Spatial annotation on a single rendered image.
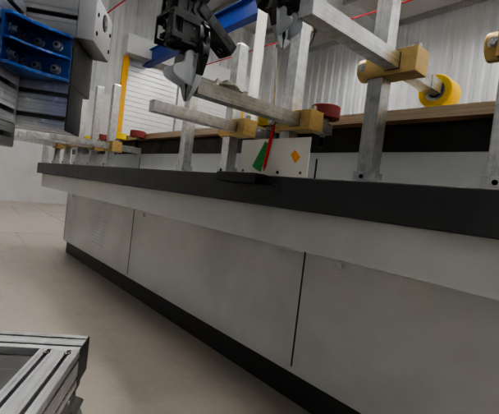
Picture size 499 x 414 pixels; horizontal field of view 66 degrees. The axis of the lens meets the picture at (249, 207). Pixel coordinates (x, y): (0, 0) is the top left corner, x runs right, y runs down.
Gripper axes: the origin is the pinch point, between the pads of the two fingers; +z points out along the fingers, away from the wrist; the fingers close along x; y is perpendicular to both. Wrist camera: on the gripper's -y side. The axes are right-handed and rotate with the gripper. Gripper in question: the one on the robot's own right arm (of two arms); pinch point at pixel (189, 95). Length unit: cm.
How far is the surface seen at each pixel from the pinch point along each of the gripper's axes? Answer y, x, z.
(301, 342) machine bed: -54, -7, 62
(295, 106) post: -33.0, -2.4, -6.2
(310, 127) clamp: -31.5, 4.8, 0.1
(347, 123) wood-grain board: -49.5, 2.3, -5.0
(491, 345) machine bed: -54, 43, 43
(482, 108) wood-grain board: -50, 36, -6
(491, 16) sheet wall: -756, -216, -376
